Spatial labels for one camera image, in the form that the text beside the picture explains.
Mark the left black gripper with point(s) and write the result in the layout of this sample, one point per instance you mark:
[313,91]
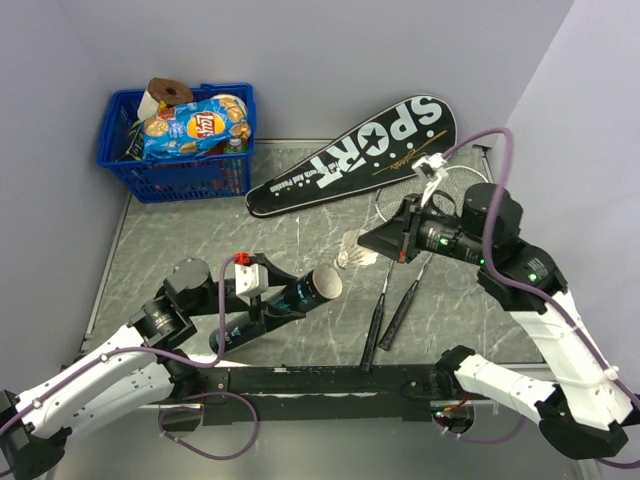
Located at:
[260,312]

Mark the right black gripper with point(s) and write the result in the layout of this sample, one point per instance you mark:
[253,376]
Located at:
[397,236]

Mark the white shuttlecock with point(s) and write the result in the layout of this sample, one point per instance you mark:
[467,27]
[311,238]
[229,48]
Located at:
[351,254]

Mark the black shuttlecock tube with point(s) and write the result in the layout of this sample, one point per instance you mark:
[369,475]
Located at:
[293,302]

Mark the silver badminton racket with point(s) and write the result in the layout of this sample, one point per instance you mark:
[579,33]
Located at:
[375,325]
[448,200]

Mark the black SPORT racket bag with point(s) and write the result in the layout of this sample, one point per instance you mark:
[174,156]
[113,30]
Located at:
[378,152]

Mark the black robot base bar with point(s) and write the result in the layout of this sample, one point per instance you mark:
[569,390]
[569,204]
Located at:
[301,393]

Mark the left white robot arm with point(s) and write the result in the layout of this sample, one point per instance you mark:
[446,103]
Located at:
[141,363]

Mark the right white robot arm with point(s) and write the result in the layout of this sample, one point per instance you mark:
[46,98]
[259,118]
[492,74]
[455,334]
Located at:
[584,410]

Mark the blue plastic shopping basket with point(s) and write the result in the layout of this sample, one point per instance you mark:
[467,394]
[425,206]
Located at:
[211,174]

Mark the blue Lays chips bag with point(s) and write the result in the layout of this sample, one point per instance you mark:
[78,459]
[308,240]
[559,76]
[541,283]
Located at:
[195,127]

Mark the dark green package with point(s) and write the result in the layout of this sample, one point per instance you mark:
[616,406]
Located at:
[134,148]

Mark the white paper towel roll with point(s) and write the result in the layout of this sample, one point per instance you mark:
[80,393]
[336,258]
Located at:
[148,106]

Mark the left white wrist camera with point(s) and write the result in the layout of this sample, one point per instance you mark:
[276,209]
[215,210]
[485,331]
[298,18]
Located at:
[251,280]

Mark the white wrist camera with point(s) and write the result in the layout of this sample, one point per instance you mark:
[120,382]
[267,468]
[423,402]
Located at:
[251,280]
[433,170]

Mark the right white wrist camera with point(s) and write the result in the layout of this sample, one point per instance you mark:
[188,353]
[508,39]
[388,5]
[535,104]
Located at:
[433,170]

